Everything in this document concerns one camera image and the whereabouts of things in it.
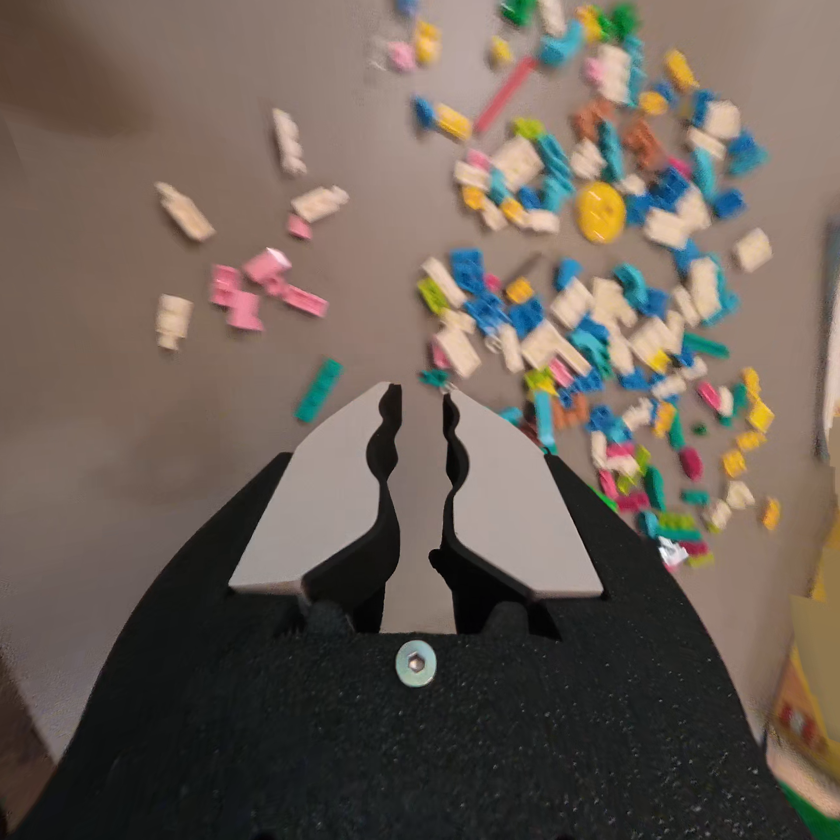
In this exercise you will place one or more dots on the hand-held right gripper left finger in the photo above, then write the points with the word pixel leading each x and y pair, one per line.
pixel 308 518

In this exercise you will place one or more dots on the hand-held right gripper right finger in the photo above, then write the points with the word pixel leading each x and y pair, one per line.
pixel 525 525

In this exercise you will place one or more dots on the pile of mixed lego pieces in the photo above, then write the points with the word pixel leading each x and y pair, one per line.
pixel 518 161

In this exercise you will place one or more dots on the teal lego plate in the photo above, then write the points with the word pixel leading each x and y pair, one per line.
pixel 318 390

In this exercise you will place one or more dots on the white lego hinge plate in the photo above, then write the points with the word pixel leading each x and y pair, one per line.
pixel 187 213
pixel 318 203
pixel 174 318
pixel 289 141

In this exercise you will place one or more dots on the yellow lego dome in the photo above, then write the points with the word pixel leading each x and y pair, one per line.
pixel 600 211

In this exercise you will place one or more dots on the yellow lego box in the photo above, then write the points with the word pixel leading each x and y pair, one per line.
pixel 797 722

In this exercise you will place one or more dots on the lego instruction booklet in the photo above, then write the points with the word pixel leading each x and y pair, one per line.
pixel 830 341

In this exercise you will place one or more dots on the red lego rod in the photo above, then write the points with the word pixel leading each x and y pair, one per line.
pixel 504 95

